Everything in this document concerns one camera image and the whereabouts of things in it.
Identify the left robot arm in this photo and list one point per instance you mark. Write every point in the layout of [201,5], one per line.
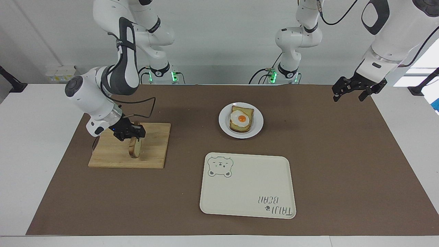
[387,37]

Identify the cream tray with bear print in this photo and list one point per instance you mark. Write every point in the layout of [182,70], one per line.
[247,187]

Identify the white round plate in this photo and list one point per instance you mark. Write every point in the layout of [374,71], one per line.
[257,120]

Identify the blue object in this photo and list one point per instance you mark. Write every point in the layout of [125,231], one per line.
[436,107]

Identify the fried egg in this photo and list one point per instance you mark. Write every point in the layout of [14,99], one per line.
[239,119]

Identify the black stand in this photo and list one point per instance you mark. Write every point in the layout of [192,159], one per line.
[422,87]
[12,84]

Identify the wooden cutting board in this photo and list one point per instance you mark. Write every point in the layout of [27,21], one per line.
[151,147]

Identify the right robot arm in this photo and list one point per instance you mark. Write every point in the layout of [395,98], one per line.
[125,73]

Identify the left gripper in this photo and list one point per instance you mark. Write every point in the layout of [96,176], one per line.
[368,84]

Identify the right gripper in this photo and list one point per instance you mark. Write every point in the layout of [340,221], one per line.
[121,127]

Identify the toasted bread slice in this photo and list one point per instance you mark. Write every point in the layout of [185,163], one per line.
[247,113]

